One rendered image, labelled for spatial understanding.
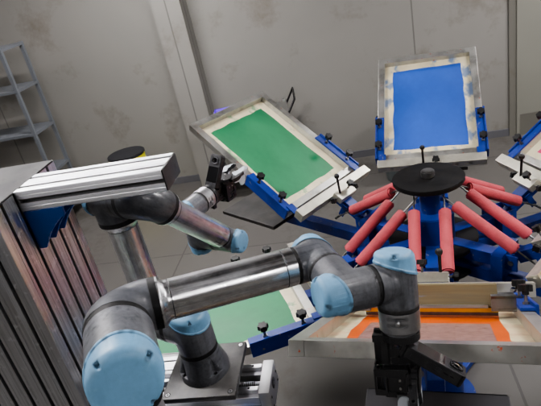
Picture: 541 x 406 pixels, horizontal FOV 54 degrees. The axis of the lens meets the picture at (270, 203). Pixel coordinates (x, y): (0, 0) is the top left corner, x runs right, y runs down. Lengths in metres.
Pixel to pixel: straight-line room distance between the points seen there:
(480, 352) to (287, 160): 2.00
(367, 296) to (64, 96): 5.98
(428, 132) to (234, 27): 3.17
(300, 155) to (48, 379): 2.09
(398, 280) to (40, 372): 0.80
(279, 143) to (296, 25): 2.86
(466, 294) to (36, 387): 1.24
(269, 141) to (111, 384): 2.39
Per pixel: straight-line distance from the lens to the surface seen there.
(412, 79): 3.49
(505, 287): 2.02
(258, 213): 3.17
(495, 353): 1.21
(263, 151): 3.00
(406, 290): 0.97
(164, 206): 1.39
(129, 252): 1.52
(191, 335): 1.54
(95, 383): 0.83
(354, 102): 5.97
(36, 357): 1.29
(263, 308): 2.37
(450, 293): 1.78
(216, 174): 1.78
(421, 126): 3.25
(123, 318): 0.88
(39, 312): 1.20
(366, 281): 0.94
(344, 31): 5.80
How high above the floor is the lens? 2.36
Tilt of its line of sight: 26 degrees down
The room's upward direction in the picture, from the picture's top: 13 degrees counter-clockwise
